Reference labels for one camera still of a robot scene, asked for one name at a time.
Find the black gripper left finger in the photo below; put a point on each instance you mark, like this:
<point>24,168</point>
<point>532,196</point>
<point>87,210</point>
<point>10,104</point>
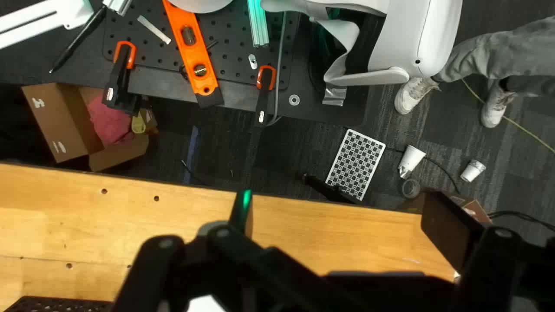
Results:
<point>156,271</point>

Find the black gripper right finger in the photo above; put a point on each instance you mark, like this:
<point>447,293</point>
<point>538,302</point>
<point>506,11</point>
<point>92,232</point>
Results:
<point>496,271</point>

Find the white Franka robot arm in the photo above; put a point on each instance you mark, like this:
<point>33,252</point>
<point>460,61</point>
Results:
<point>399,28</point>

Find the open dark cardboard box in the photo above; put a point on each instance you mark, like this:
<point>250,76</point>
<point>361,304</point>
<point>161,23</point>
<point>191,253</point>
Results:
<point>447,231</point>

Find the white paper cup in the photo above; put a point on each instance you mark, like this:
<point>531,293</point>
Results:
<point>409,160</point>
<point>472,170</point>

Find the clear plastic cup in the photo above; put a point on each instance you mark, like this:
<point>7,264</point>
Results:
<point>411,189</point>

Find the pink cloth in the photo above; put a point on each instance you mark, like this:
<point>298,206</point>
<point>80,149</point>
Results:
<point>106,123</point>

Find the white sneaker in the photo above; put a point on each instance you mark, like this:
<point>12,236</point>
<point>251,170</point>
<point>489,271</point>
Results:
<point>494,109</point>
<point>411,96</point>

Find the dotted calibration board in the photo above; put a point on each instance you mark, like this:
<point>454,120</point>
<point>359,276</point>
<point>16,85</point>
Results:
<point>355,165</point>

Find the brown cardboard box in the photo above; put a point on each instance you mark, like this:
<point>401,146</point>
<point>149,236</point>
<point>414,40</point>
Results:
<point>54,122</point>

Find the black cylindrical tool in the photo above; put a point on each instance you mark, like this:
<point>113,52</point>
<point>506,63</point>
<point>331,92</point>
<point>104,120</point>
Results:
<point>317,184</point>

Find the orange plastic level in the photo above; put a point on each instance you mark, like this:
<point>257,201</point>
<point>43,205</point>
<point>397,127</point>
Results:
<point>192,57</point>

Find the small metal washer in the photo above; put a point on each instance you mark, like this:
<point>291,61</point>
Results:
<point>290,99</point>

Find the person grey trousers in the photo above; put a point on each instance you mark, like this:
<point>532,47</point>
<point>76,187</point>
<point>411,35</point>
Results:
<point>508,52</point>

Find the short silver metal bar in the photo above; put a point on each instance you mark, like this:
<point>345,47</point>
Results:
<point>154,30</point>

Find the thin black rod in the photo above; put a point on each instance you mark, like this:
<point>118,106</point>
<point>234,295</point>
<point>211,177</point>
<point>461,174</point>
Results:
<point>78,40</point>

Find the black perforated breadboard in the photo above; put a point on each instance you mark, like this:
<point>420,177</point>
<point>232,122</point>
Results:
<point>231,35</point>

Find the teal translucent rod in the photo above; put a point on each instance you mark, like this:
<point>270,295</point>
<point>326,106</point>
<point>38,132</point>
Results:
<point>258,26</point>

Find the white aluminium extrusion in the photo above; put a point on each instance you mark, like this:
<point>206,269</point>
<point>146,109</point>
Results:
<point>35,19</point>

